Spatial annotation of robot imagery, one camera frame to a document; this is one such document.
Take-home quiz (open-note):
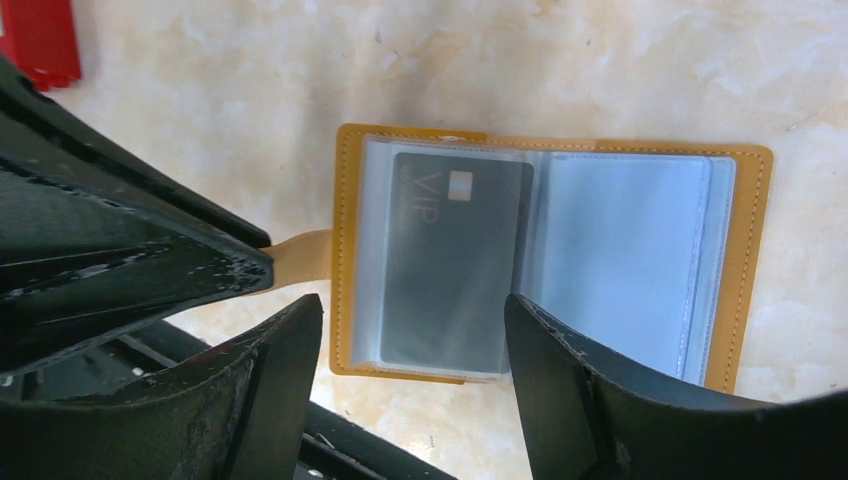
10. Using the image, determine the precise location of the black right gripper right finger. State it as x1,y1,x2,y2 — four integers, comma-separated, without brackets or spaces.
504,294,847,479

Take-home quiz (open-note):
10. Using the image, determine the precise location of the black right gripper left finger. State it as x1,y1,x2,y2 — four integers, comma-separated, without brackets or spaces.
1,294,323,479

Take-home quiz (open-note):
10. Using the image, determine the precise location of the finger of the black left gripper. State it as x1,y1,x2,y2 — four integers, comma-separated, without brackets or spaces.
1,58,271,248
1,159,272,375

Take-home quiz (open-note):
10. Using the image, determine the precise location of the red white grid card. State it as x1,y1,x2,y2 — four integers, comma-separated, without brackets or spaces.
1,0,82,92

